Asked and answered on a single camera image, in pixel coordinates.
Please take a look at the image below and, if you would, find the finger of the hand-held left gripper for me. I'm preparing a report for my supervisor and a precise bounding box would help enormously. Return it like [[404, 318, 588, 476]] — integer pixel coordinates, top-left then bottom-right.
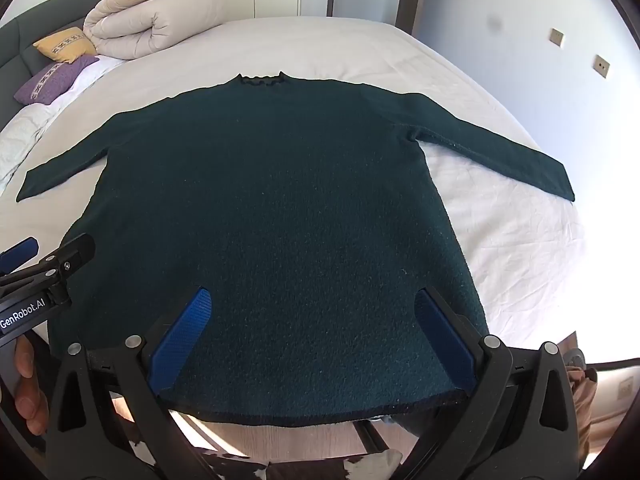
[[0, 236, 40, 277], [0, 232, 96, 306]]

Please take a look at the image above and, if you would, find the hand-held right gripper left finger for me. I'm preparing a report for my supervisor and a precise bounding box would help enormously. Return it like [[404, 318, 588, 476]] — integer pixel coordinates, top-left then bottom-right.
[[42, 286, 216, 480]]

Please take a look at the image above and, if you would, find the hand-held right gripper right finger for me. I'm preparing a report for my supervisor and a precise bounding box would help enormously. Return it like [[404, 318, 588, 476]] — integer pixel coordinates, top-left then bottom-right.
[[414, 287, 585, 480]]

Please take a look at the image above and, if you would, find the dark green sweater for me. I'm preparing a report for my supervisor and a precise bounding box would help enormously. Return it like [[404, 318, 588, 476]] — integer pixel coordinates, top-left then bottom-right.
[[16, 71, 577, 428]]

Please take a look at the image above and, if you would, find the person's left hand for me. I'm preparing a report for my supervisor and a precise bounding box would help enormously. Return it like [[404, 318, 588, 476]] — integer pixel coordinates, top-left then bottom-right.
[[12, 334, 51, 437]]

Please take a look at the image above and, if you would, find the white crinkled quilt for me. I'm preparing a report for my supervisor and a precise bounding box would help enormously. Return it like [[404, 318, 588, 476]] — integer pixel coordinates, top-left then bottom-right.
[[0, 102, 56, 196]]

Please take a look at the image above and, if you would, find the bed with white sheet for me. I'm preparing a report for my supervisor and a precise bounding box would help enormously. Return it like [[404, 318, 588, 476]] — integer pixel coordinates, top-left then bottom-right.
[[0, 16, 598, 441]]

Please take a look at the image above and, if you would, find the purple patterned pillow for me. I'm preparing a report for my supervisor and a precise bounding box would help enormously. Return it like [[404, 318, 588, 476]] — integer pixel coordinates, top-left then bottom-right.
[[13, 55, 101, 106]]

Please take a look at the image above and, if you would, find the yellow patterned pillow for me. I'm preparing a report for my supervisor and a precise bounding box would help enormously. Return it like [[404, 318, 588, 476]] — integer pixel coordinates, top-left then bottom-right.
[[33, 27, 98, 65]]

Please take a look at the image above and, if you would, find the grey padded headboard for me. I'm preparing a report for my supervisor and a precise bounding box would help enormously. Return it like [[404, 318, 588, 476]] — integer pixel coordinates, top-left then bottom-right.
[[0, 0, 113, 131]]

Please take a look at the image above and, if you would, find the folded beige duvet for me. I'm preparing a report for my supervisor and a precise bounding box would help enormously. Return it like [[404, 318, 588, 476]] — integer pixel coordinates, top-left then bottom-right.
[[82, 0, 227, 61]]

